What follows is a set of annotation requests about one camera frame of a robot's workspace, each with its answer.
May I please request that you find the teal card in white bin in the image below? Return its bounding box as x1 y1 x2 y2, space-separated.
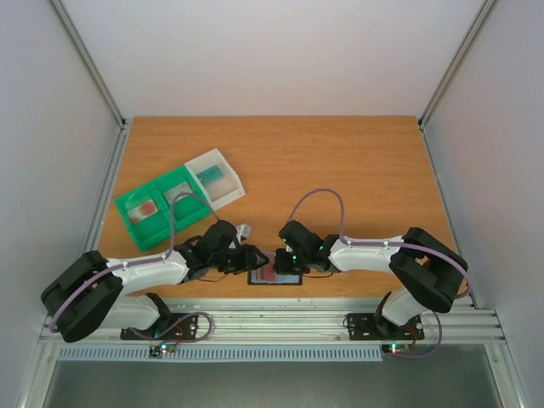
196 165 224 186

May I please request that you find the red card in holder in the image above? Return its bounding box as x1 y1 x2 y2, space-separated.
253 263 277 284

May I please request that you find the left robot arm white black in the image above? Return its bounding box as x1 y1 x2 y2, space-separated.
41 220 269 343

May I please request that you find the aluminium rail front frame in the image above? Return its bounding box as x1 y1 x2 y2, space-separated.
37 297 507 348

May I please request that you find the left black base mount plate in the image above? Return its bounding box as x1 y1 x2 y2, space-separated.
120 313 198 341

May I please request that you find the left aluminium frame post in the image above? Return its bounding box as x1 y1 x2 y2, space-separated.
47 0 126 130

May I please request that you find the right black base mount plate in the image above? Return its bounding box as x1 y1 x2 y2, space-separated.
343 313 425 341

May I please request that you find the grey slotted cable duct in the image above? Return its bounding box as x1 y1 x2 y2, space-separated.
57 344 383 363

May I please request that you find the red white card in bin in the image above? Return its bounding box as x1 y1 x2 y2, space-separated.
127 200 158 224

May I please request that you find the right small circuit board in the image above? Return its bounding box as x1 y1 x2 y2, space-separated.
382 343 415 355

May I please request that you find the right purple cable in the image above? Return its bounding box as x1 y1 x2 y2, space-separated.
288 188 473 298

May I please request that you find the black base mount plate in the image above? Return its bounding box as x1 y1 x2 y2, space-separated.
120 313 198 341
343 313 425 341

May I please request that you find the aluminium frame post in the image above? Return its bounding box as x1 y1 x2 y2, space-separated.
47 0 126 130
416 0 498 131

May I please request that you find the black card holder wallet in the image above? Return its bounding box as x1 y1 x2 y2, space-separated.
247 251 303 286

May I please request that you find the green plastic sorting bin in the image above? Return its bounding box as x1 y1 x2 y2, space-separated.
115 166 212 252

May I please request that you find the white translucent plastic bin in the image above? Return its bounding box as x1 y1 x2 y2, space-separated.
185 148 246 210

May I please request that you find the left small circuit board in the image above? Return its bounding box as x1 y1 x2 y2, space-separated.
148 343 177 358

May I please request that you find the purple cable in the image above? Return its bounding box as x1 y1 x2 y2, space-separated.
288 188 473 298
49 191 220 332

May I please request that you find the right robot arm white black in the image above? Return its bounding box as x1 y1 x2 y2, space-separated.
273 221 468 338

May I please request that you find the right aluminium frame post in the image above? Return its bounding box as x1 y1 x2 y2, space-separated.
416 0 498 131

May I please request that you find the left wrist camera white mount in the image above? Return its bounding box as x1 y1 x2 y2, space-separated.
230 224 252 248

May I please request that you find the grey card in green bin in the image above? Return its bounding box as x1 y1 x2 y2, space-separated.
163 181 193 204

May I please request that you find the small circuit board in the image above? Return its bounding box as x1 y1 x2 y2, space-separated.
148 343 177 358
382 343 415 355

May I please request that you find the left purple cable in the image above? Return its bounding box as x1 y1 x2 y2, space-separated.
49 191 220 332

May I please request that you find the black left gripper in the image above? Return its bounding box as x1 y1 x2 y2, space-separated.
211 245 269 275

